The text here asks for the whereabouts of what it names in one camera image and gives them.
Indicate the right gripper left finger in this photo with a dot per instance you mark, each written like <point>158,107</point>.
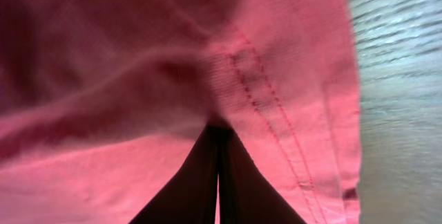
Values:
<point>190,197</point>

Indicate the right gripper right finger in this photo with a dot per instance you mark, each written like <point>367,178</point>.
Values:
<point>246,197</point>

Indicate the orange soccer t-shirt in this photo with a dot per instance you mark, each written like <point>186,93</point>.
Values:
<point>102,101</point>

